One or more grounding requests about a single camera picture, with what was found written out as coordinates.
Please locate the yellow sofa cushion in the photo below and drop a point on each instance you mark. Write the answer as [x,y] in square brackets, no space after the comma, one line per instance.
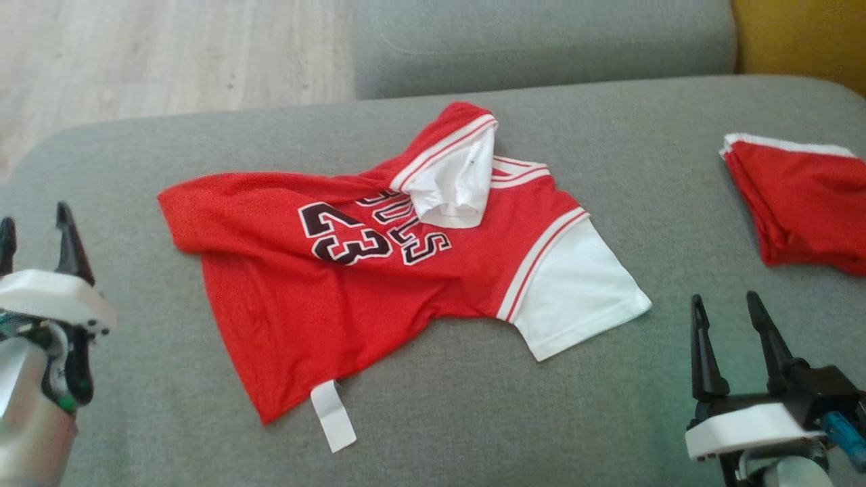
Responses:
[805,34]

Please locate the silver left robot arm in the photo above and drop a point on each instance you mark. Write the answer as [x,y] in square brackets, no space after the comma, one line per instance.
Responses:
[27,426]

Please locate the red basketball jersey white sleeves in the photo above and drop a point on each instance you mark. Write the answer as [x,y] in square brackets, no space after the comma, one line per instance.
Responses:
[304,304]
[805,203]

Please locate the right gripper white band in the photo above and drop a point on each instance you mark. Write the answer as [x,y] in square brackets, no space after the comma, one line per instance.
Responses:
[751,426]

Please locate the large grey sofa seat cushion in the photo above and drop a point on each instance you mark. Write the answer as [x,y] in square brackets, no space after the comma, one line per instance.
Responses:
[609,406]

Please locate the grey sofa back cushion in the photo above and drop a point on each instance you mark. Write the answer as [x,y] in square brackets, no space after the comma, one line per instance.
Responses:
[541,40]

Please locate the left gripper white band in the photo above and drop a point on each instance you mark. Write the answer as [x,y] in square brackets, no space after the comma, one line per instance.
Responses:
[54,301]

